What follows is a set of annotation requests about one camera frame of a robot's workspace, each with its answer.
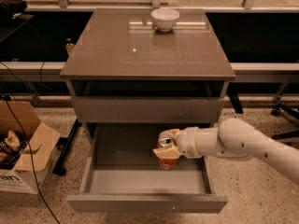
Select black office chair base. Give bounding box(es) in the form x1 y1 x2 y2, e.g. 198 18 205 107
270 103 299 141

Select grey drawer cabinet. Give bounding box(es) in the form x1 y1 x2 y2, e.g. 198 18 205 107
61 8 235 141

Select black bag on desk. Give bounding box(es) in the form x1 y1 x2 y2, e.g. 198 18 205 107
0 0 27 22

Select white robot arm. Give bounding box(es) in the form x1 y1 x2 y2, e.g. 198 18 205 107
153 119 299 184

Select closed grey top drawer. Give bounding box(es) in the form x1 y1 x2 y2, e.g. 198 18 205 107
71 96 224 124

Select brown cardboard box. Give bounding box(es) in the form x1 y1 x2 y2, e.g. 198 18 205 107
0 101 60 194

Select open grey middle drawer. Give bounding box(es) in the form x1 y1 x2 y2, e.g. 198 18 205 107
67 125 227 213

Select snack bags in box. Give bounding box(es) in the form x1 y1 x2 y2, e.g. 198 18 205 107
0 130 27 170

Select black cable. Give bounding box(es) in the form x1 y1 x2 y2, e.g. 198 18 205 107
0 61 62 224

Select orange soda can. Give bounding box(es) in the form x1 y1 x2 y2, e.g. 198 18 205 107
156 138 177 170

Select black table leg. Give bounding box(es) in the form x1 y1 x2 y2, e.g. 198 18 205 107
52 119 81 176

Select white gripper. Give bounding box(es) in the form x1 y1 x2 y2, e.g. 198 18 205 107
153 127 202 159

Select white ceramic bowl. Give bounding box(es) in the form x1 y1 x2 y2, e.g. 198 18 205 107
151 8 180 32

